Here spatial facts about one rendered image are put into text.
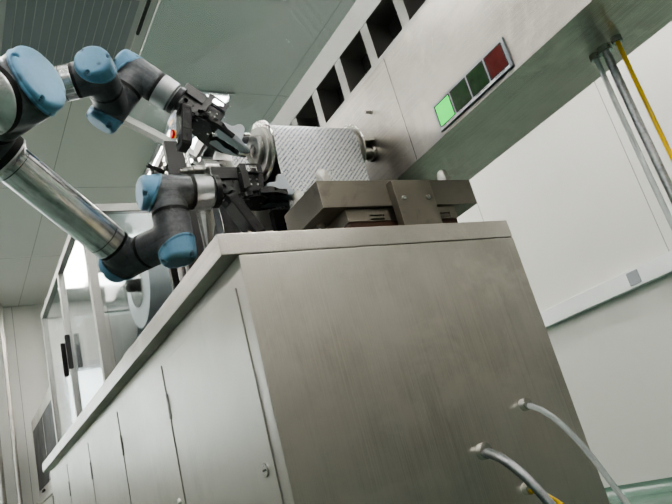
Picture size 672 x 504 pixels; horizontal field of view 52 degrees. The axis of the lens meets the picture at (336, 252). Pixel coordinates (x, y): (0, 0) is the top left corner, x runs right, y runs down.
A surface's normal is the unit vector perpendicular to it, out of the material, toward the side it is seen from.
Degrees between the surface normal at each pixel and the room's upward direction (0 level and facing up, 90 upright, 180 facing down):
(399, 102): 90
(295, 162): 90
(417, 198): 90
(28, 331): 90
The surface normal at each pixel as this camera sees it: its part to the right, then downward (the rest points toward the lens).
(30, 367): 0.46, -0.40
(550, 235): -0.85, 0.06
